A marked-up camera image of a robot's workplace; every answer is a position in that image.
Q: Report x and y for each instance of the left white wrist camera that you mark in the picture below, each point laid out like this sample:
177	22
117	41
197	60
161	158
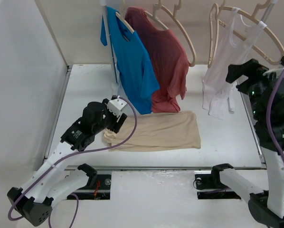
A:
116	106

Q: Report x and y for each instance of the red t-shirt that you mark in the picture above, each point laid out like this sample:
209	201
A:
168	57

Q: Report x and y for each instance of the white clothes rack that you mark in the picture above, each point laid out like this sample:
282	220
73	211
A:
268	5

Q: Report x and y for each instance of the beige trousers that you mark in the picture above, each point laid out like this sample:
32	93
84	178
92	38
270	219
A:
163	132

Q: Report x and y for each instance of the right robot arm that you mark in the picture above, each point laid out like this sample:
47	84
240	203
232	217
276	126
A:
265	89

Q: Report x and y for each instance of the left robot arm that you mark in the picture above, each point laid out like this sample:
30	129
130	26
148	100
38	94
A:
36	199

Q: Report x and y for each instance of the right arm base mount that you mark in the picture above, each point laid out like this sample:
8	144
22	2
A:
207	189

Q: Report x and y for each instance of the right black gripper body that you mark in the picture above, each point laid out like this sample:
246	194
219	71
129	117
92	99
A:
256	82

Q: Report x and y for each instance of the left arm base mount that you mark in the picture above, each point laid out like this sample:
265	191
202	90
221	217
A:
98	189

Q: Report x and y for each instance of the white tank top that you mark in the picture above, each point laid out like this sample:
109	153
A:
234	45

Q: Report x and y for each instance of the wooden hanger under red shirt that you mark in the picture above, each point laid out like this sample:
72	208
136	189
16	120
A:
157	21

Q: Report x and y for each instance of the wooden hanger under blue shirt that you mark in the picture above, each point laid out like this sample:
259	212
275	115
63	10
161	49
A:
120	16

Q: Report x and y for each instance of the blue t-shirt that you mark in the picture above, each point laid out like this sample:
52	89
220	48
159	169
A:
133	62

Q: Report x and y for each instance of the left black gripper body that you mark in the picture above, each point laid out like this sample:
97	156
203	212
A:
109	121

